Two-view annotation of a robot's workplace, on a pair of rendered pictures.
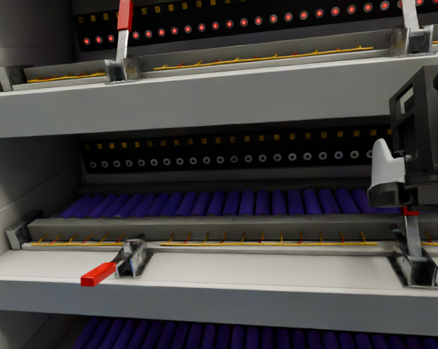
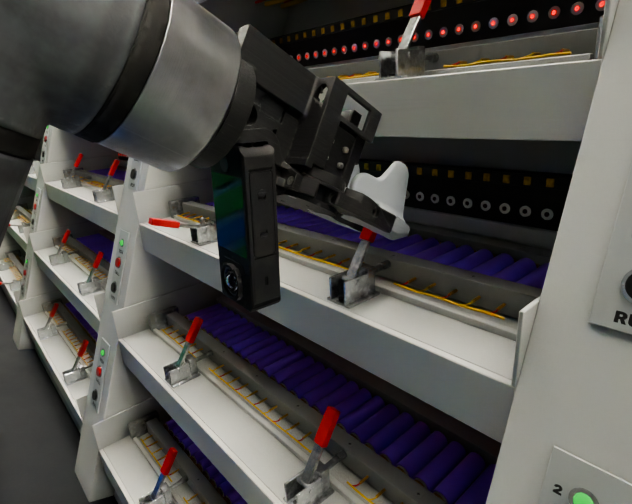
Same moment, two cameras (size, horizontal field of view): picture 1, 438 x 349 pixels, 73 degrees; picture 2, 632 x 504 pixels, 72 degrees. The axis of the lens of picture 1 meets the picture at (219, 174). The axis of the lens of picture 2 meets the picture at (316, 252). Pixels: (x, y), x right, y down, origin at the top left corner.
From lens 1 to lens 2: 0.37 m
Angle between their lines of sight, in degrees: 36
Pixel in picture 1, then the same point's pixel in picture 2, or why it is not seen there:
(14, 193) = (184, 178)
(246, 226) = (287, 233)
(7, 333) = (154, 276)
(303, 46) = (367, 68)
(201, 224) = not seen: hidden behind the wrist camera
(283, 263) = (284, 265)
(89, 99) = not seen: hidden behind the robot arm
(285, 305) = not seen: hidden behind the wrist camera
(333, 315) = (283, 310)
